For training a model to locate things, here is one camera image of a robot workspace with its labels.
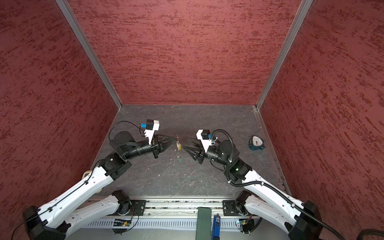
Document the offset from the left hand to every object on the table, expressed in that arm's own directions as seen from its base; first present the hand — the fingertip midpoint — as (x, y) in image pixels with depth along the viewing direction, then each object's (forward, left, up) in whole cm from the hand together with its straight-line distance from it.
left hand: (176, 142), depth 61 cm
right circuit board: (-26, -34, -35) cm, 55 cm away
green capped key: (+9, +2, -37) cm, 38 cm away
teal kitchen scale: (+17, -48, -29) cm, 59 cm away
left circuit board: (-25, +29, -36) cm, 53 cm away
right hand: (0, -4, -4) cm, 6 cm away
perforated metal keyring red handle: (-3, -1, -3) cm, 4 cm away
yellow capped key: (-1, -1, -2) cm, 2 cm away
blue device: (-27, -18, -30) cm, 44 cm away
